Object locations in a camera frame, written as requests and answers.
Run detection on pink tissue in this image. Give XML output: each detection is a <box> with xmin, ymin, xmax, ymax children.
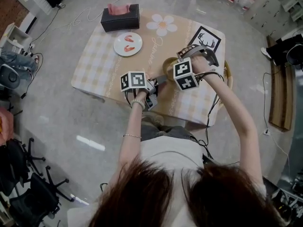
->
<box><xmin>107</xmin><ymin>3</ymin><xmax>132</xmax><ymax>16</ymax></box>

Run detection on person's right shoe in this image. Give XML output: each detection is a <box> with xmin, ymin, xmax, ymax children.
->
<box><xmin>151</xmin><ymin>114</ymin><xmax>164</xmax><ymax>127</ymax></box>

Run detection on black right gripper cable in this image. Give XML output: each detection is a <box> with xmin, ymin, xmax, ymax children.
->
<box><xmin>198</xmin><ymin>93</ymin><xmax>220</xmax><ymax>160</ymax></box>

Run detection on person's left hand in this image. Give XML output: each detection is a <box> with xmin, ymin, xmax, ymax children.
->
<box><xmin>136</xmin><ymin>90</ymin><xmax>150</xmax><ymax>101</ymax></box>

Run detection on person's right forearm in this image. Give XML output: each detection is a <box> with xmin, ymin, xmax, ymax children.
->
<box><xmin>203</xmin><ymin>73</ymin><xmax>265</xmax><ymax>189</ymax></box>

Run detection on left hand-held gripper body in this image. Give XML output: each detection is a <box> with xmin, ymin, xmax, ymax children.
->
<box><xmin>120</xmin><ymin>71</ymin><xmax>159</xmax><ymax>111</ymax></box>

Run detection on checkered floral tablecloth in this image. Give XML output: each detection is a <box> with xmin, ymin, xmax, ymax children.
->
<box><xmin>71</xmin><ymin>8</ymin><xmax>234</xmax><ymax>127</ymax></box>

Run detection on wooden step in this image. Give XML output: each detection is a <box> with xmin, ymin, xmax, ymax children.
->
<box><xmin>266</xmin><ymin>35</ymin><xmax>294</xmax><ymax>131</ymax></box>

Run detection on person's left forearm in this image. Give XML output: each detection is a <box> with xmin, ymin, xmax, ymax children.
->
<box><xmin>118</xmin><ymin>100</ymin><xmax>145</xmax><ymax>170</ymax></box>

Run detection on grey locker cabinet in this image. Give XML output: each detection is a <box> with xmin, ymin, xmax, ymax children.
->
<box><xmin>248</xmin><ymin>0</ymin><xmax>294</xmax><ymax>36</ymax></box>

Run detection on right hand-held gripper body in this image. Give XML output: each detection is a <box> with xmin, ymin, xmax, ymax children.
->
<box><xmin>173</xmin><ymin>57</ymin><xmax>200</xmax><ymax>91</ymax></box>

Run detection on pink bin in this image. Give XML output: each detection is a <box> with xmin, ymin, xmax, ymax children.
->
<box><xmin>0</xmin><ymin>107</ymin><xmax>15</xmax><ymax>146</ymax></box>

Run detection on white table frame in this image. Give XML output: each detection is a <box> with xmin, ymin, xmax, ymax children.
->
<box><xmin>272</xmin><ymin>185</ymin><xmax>303</xmax><ymax>224</ymax></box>

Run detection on person's right hand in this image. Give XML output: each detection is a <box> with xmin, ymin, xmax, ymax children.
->
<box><xmin>191</xmin><ymin>55</ymin><xmax>211</xmax><ymax>75</ymax></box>

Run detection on white open shelf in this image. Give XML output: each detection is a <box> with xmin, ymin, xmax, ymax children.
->
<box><xmin>272</xmin><ymin>0</ymin><xmax>303</xmax><ymax>21</ymax></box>

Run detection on black office chair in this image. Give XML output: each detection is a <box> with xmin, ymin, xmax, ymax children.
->
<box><xmin>0</xmin><ymin>137</ymin><xmax>47</xmax><ymax>196</ymax></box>
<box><xmin>8</xmin><ymin>166</ymin><xmax>76</xmax><ymax>227</ymax></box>

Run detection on person's grey trousers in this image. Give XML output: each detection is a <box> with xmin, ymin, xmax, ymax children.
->
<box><xmin>141</xmin><ymin>123</ymin><xmax>198</xmax><ymax>143</ymax></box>

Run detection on person's white shirt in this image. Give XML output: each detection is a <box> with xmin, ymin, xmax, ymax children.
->
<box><xmin>67</xmin><ymin>136</ymin><xmax>268</xmax><ymax>227</ymax></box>

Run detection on white round plate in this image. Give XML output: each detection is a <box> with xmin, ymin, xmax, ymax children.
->
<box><xmin>113</xmin><ymin>32</ymin><xmax>143</xmax><ymax>57</ymax></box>

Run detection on brown bowl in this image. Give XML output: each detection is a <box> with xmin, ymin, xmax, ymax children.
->
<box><xmin>162</xmin><ymin>57</ymin><xmax>182</xmax><ymax>83</ymax></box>

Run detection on black framed deer picture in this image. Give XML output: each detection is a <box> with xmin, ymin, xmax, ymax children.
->
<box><xmin>188</xmin><ymin>26</ymin><xmax>222</xmax><ymax>54</ymax></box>

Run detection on black leather tissue box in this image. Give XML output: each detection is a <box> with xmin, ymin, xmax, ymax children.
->
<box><xmin>100</xmin><ymin>3</ymin><xmax>140</xmax><ymax>33</ymax></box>

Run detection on white low cabinet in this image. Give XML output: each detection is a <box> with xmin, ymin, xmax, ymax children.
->
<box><xmin>0</xmin><ymin>22</ymin><xmax>33</xmax><ymax>54</ymax></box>

